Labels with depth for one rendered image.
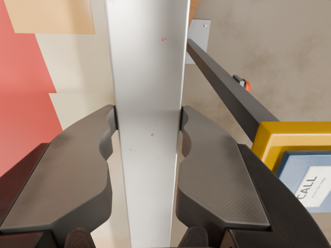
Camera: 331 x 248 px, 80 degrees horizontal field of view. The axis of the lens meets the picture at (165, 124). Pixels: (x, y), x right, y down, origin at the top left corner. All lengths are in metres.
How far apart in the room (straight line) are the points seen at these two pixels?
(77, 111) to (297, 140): 0.22
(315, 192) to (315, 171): 0.04
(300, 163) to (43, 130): 0.25
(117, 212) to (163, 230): 0.06
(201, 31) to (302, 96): 0.79
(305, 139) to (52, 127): 0.25
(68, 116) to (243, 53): 1.14
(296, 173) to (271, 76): 1.14
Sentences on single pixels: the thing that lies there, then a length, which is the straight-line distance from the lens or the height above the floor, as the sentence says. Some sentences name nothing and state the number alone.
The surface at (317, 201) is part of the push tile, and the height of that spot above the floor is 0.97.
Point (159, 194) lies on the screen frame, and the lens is 0.16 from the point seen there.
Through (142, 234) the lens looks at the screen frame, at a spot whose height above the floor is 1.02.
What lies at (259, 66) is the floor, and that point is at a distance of 1.31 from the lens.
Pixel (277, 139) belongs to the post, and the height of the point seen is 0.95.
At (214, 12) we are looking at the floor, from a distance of 1.16.
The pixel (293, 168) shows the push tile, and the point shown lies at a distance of 0.26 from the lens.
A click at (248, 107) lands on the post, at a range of 0.39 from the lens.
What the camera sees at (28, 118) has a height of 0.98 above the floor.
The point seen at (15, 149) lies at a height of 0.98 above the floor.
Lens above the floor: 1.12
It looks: 58 degrees down
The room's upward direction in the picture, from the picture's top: 173 degrees clockwise
